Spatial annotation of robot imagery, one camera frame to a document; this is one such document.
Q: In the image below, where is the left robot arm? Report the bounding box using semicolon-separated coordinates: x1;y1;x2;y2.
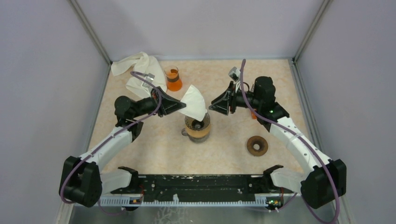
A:
59;89;187;208

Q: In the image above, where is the dark wooden ring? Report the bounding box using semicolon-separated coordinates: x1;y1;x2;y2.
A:
246;135;269;157

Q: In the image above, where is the orange glass flask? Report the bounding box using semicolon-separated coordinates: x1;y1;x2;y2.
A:
164;66;183;91

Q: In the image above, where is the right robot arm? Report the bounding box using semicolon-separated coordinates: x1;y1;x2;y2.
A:
209;76;347;209

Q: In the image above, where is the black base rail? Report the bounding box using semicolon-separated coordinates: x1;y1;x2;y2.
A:
112;175;281;203

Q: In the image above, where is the clear glass dripper cone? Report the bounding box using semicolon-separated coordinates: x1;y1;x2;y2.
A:
184;113;211;131

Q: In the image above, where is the light wooden dripper ring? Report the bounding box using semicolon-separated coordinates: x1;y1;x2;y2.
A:
185;122;212;139

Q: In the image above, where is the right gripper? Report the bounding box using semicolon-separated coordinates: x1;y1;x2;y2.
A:
209;81;262;115

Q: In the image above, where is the orange coffee filter box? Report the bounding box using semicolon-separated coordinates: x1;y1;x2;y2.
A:
250;110;257;119

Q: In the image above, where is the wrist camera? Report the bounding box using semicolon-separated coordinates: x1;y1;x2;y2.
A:
228;67;240;82
143;73;155;83

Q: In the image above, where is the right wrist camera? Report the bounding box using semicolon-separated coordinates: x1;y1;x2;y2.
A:
228;67;240;82

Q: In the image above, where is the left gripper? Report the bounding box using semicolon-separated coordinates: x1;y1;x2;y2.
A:
132;86;186;119

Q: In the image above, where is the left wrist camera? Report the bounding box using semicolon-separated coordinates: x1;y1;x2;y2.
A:
143;73;155;83

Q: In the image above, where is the white cloth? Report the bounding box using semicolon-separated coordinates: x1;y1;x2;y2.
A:
111;52;168;98

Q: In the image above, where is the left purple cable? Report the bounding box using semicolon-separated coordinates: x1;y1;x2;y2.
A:
59;71;163;216

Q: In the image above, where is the white paper coffee filter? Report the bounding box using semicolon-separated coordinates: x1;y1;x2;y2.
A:
178;85;207;121

